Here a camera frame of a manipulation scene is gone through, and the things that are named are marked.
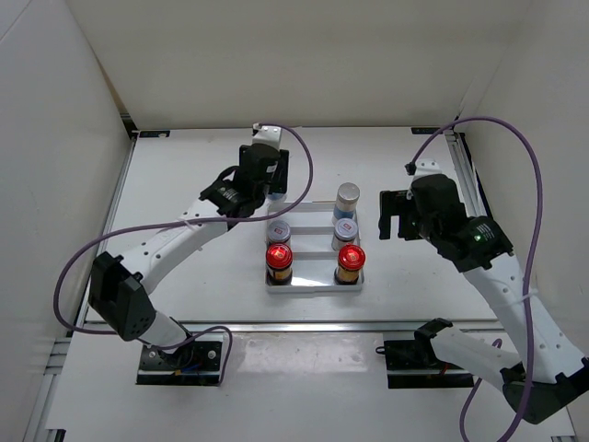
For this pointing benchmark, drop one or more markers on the front aluminium rail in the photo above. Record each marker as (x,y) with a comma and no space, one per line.
(357,326)

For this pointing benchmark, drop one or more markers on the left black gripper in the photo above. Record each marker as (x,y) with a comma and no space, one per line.
(280,178)

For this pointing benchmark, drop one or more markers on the left aluminium rail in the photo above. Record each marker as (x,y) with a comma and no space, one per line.
(104,235)

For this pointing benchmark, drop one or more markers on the silver-lid shaker bottle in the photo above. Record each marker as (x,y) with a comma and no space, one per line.
(347,197)
(276,197)

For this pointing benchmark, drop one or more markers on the left black table label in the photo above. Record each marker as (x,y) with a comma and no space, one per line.
(154,134)

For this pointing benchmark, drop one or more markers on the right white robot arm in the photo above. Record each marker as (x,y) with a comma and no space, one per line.
(546,370)

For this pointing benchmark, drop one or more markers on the white-lid small jar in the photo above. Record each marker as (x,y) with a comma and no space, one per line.
(278,231)
(345,232)

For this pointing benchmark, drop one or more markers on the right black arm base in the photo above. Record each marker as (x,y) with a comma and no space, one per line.
(412,365)

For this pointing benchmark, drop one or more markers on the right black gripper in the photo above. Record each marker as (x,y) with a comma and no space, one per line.
(394,203)

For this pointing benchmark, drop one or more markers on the red-lid sauce jar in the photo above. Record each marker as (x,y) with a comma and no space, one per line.
(351,260)
(279,260)

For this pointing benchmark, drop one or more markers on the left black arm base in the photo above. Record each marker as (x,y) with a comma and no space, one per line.
(200,363)

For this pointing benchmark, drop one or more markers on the white plastic organizer tray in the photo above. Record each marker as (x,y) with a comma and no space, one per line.
(315,261)

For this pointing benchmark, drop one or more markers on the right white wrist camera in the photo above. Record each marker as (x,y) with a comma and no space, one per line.
(423,167)

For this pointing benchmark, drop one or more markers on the aluminium rail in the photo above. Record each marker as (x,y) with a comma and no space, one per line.
(357,326)
(469,184)
(104,235)

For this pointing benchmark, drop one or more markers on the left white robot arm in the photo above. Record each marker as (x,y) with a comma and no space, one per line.
(120,286)

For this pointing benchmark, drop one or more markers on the black table label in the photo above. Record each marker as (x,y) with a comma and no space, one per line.
(422,130)
(154,134)

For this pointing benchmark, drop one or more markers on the right aluminium rail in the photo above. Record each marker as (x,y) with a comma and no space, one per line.
(469,184)

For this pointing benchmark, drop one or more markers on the right black table label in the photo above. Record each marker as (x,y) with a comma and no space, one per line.
(422,130)

